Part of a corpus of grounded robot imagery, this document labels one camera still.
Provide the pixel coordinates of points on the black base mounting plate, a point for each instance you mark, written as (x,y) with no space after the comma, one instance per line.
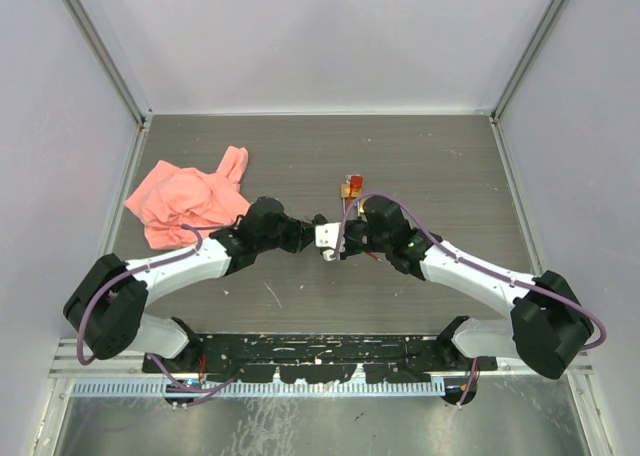
(383,358)

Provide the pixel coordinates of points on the pink cloth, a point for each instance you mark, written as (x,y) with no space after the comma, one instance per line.
(170,197)

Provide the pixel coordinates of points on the slotted cable duct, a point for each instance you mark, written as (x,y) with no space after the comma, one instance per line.
(156,387)

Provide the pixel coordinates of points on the aluminium frame rail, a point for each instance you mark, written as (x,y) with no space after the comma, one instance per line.
(66,365)

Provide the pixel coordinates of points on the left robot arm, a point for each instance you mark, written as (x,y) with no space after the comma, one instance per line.
(108,308)

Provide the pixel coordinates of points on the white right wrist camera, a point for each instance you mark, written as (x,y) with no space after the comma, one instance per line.
(329,241)

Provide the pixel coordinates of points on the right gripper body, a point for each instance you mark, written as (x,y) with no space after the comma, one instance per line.
(357,238)

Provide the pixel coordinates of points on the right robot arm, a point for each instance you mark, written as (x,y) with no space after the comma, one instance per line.
(542,322)

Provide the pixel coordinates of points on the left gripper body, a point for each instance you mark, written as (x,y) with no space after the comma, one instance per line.
(289,235)

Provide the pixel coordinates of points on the large brass padlock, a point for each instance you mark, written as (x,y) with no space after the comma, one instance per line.
(347,195)

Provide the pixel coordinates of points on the red cable seal lock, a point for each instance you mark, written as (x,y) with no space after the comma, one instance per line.
(356,181)

